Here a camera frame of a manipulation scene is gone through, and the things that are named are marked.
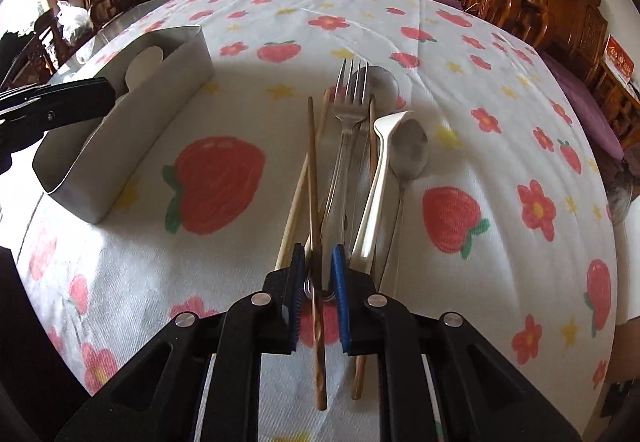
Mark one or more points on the metal spoon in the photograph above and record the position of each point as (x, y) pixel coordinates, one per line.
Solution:
(382, 87)
(409, 147)

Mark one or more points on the white plastic bag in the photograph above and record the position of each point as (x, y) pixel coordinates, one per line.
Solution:
(72, 17)

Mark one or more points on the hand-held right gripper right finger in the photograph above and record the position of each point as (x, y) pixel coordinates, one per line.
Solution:
(340, 282)

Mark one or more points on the carved wooden side table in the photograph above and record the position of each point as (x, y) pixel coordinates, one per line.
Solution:
(620, 112)

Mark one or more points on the red box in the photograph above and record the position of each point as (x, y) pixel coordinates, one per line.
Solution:
(617, 57)

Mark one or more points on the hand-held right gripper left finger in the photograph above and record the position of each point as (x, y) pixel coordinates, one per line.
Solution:
(299, 272)

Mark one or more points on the stainless steel utensil box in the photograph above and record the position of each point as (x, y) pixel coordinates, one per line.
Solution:
(100, 187)

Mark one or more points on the purple cloth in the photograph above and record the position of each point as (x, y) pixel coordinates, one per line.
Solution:
(585, 102)

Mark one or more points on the light bamboo chopstick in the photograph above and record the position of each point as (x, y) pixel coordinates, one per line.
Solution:
(295, 212)

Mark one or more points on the white plastic fork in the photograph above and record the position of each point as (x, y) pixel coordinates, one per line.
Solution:
(377, 192)

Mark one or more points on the brown wooden chopstick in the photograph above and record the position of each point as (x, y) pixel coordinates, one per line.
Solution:
(314, 202)
(372, 142)

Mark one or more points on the strawberry printed tablecloth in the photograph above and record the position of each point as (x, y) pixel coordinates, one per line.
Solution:
(475, 47)

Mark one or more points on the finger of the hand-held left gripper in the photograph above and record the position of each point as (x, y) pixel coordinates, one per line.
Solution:
(75, 102)
(20, 137)

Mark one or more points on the metal fork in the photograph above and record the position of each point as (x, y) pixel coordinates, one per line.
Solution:
(350, 112)

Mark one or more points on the dark wooden chair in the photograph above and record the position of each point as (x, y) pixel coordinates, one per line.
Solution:
(35, 57)

